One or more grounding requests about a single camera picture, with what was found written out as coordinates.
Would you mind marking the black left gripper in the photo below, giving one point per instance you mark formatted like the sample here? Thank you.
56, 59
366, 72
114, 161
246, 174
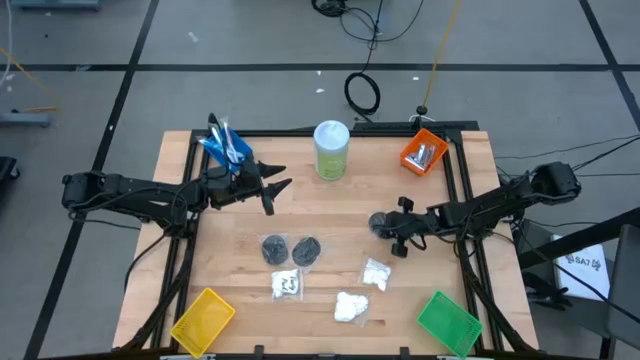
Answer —
232, 182

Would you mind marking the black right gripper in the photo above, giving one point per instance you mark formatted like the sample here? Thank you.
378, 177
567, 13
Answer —
410, 225

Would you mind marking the black round pad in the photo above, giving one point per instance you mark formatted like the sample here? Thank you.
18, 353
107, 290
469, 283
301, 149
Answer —
274, 250
306, 251
375, 224

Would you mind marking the red white toothbrush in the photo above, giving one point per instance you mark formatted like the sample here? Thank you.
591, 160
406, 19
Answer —
228, 137

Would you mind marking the green white toothbrush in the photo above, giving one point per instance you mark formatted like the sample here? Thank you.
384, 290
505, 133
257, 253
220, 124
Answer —
220, 145

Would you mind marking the silver nail clipper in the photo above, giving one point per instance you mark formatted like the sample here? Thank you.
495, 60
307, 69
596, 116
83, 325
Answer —
421, 154
425, 164
430, 155
414, 161

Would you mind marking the cotton balls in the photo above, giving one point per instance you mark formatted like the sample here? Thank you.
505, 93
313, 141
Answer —
350, 306
376, 272

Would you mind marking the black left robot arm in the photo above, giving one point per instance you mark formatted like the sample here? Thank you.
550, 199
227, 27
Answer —
130, 192

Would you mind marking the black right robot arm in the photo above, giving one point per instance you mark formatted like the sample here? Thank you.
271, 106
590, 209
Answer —
490, 205

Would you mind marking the blue plastic basket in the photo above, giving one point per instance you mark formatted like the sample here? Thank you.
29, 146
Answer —
244, 149

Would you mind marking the disinfecting wipes canister green label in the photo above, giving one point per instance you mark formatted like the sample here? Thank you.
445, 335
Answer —
331, 160

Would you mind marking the orange plastic basket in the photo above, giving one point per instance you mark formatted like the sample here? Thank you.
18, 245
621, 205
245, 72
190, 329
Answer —
435, 140

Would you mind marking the handwritten vanity pack bag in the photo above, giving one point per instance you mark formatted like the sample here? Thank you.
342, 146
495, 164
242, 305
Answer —
286, 284

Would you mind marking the green plastic basket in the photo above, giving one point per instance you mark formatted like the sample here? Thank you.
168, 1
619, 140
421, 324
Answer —
450, 325

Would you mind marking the black stand foot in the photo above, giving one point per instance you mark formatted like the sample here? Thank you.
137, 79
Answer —
423, 110

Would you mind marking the yellow plastic basket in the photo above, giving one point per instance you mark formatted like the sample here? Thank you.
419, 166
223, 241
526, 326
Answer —
202, 322

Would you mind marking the grey metal base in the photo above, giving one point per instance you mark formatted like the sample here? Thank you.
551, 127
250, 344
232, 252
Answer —
25, 120

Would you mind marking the black caster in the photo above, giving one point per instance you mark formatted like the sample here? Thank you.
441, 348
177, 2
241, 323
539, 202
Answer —
7, 170

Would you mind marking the grey metal bar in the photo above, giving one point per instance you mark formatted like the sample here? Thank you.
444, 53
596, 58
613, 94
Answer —
55, 4

